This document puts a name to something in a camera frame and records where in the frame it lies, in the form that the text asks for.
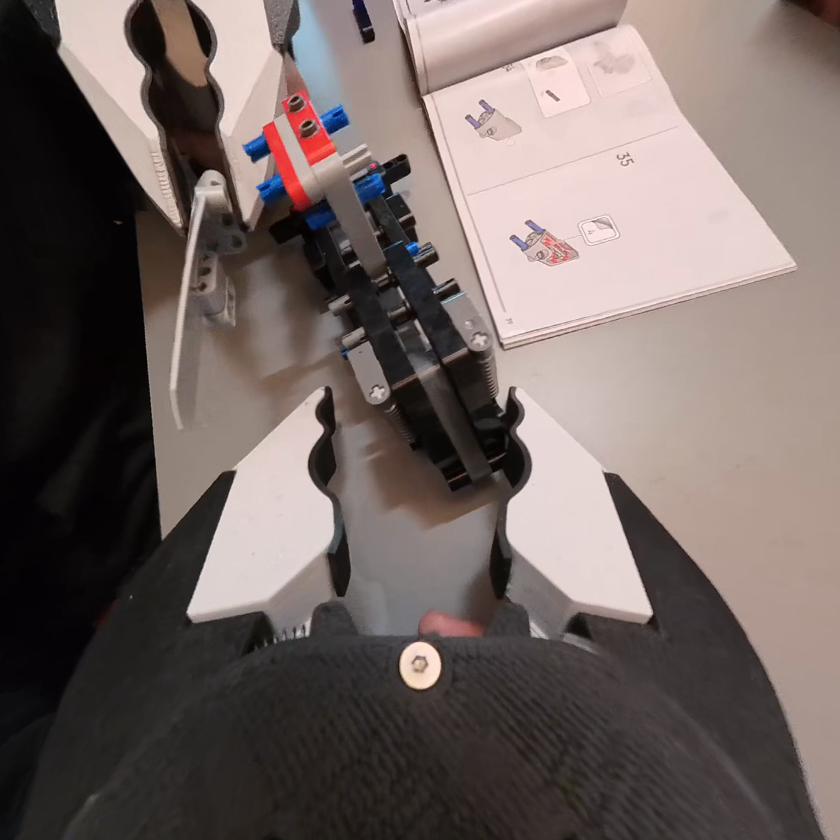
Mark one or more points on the dark blue brick piece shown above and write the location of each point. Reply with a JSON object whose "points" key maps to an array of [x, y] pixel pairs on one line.
{"points": [[362, 19]]}

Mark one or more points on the person's dark clothed body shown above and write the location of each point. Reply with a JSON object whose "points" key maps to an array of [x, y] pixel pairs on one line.
{"points": [[65, 328]]}

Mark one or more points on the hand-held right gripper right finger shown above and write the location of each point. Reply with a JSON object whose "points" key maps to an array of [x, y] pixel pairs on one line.
{"points": [[571, 538]]}

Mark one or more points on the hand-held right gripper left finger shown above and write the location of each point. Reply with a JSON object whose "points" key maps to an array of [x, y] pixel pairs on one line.
{"points": [[262, 538]]}

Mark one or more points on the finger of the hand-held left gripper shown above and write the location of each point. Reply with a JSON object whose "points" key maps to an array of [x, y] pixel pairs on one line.
{"points": [[253, 98], [98, 65]]}

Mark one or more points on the person's right hand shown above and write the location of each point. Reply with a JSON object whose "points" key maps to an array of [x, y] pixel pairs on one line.
{"points": [[453, 623]]}

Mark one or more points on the grey toy panel red sticker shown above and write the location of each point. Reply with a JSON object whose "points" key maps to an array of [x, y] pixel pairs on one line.
{"points": [[197, 295]]}

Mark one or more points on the toy brick truck chassis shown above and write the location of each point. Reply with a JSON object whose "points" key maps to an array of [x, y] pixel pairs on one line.
{"points": [[420, 367]]}

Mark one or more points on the white instruction booklet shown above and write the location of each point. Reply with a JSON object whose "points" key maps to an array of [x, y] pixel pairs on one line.
{"points": [[623, 229]]}

